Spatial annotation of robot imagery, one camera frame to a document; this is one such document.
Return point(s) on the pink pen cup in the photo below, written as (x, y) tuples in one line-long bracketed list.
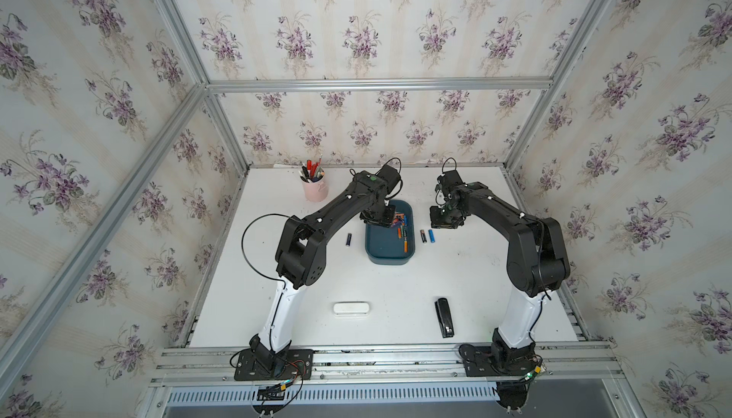
[(316, 191)]

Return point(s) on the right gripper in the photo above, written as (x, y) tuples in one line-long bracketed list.
[(435, 222)]

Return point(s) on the teal plastic storage box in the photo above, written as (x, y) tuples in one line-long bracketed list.
[(394, 245)]

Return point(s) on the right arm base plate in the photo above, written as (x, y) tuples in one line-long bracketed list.
[(498, 360)]

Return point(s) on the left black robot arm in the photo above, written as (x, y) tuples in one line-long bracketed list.
[(302, 253)]

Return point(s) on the black stapler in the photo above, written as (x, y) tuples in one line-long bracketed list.
[(445, 320)]

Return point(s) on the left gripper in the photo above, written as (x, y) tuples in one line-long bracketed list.
[(387, 221)]

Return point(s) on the white eraser box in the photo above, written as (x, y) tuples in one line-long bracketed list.
[(351, 309)]

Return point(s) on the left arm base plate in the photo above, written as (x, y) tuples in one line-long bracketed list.
[(297, 363)]

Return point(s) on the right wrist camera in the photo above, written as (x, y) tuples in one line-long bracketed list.
[(448, 182)]

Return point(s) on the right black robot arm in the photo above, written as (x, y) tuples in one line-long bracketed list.
[(536, 265)]

